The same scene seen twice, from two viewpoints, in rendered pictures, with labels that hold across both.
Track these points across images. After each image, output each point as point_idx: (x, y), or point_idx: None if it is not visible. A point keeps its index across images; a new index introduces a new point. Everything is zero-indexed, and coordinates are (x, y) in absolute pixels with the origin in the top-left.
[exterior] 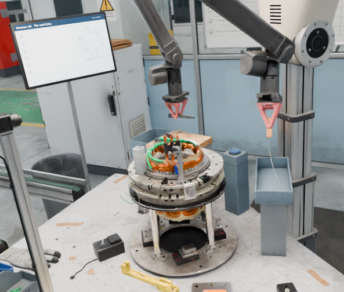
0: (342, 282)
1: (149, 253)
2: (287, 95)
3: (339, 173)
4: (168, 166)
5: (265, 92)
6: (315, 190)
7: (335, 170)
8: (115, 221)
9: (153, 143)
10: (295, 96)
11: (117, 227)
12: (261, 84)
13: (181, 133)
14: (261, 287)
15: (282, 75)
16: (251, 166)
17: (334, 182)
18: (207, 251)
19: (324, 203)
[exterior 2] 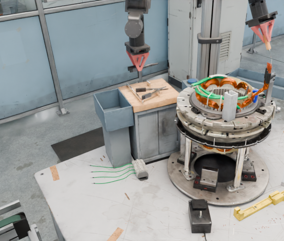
0: None
1: (227, 191)
2: (212, 22)
3: (80, 102)
4: (252, 98)
5: (266, 13)
6: (82, 118)
7: (75, 101)
8: (141, 200)
9: (143, 102)
10: (220, 21)
11: (156, 202)
12: (259, 8)
13: (132, 86)
14: None
15: (207, 6)
16: (13, 126)
17: (85, 108)
18: (249, 158)
19: (98, 123)
